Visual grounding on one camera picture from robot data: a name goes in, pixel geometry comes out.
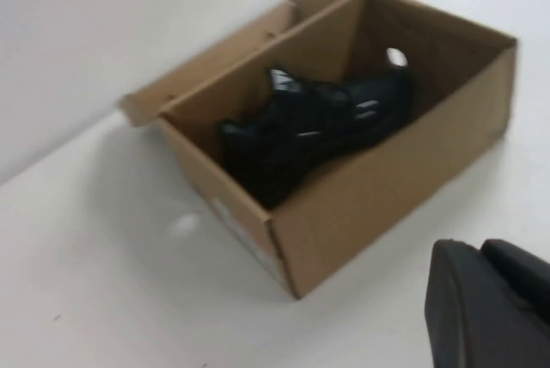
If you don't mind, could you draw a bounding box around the brown cardboard shoe box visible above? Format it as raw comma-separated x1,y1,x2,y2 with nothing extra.
119,0,519,300

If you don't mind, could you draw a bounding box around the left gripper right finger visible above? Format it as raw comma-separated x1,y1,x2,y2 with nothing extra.
479,237,550,327

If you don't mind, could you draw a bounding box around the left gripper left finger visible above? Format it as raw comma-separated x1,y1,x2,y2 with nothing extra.
423,238,550,368

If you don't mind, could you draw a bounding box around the black knit sneaker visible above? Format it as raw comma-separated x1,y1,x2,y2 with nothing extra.
217,66,418,210

